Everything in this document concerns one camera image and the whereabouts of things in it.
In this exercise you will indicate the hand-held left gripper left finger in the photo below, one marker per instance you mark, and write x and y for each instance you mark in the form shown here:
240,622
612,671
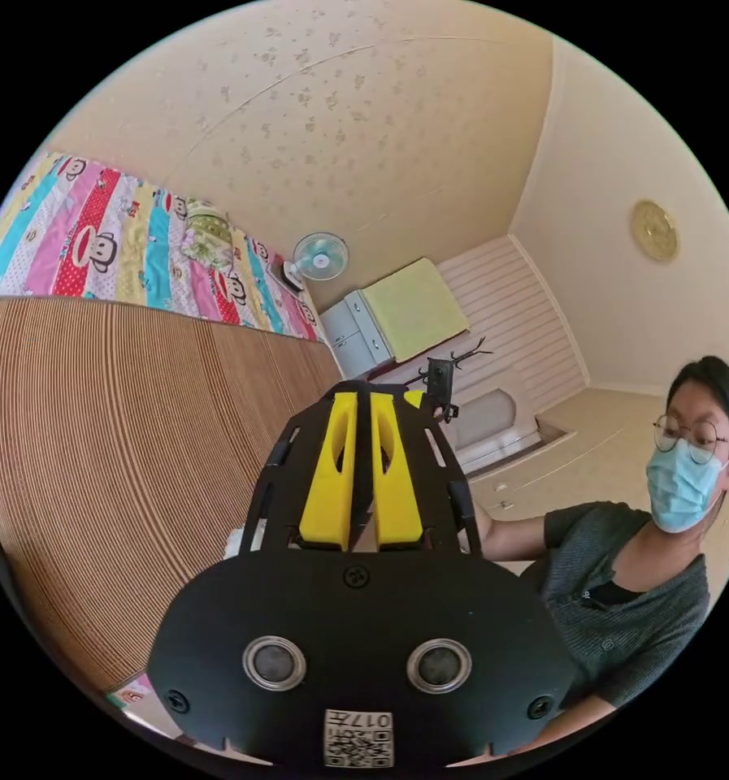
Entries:
330,487

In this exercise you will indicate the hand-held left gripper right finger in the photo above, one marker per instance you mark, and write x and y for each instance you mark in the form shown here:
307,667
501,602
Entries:
394,500

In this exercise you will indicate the person's right forearm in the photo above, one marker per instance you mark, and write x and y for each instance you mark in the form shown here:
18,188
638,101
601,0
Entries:
513,536

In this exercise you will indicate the person's left forearm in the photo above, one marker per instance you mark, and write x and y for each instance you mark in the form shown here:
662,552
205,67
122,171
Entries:
577,722

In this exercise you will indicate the black branched coat rack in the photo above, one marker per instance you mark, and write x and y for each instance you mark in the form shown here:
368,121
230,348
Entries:
469,352

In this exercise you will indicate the grey cupboard with yellow cloth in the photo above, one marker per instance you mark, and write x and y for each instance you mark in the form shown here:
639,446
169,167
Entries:
400,311

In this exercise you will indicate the small white fan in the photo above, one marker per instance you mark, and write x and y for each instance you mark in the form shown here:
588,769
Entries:
321,257

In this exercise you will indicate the bed with woven mat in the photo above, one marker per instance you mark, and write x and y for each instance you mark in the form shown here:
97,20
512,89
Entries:
126,457

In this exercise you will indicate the green floral pillow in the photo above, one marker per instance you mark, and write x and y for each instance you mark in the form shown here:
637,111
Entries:
208,240

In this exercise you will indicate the person's body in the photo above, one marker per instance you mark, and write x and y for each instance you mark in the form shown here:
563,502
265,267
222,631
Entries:
632,609

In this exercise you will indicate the round gold wall clock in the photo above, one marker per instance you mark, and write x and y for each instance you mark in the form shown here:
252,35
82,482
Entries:
654,230

